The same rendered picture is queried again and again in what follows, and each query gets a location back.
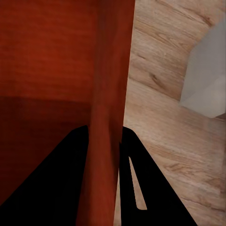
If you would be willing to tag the storage box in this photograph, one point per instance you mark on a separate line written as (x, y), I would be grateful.
(64, 64)

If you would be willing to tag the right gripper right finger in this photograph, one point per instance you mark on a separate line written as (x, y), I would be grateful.
(164, 207)

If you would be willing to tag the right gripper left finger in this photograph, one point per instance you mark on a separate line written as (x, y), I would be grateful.
(50, 194)

